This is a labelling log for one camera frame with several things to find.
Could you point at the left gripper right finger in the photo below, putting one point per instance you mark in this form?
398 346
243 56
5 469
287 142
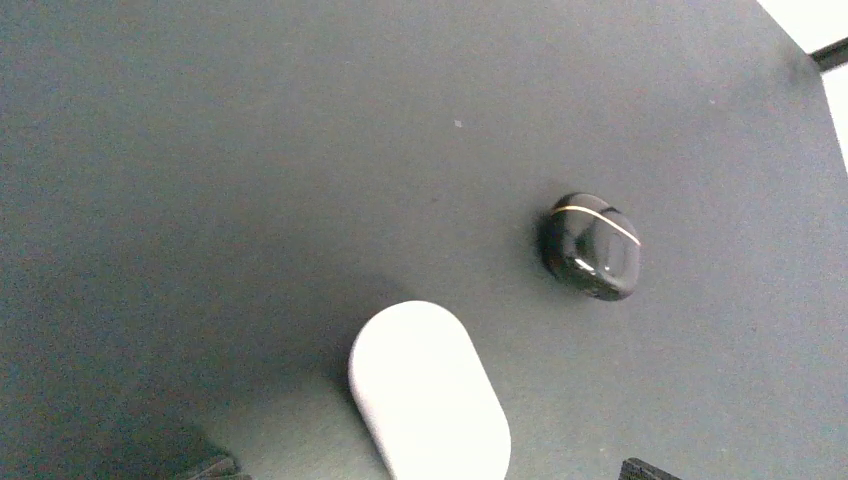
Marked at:
637 469

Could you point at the white earbud case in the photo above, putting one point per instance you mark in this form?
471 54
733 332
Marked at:
425 397

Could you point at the left black corner post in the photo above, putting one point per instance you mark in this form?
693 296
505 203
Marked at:
832 56

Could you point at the black gold charging case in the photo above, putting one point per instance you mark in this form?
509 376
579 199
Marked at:
589 245

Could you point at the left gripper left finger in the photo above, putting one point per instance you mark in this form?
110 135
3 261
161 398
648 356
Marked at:
218 467

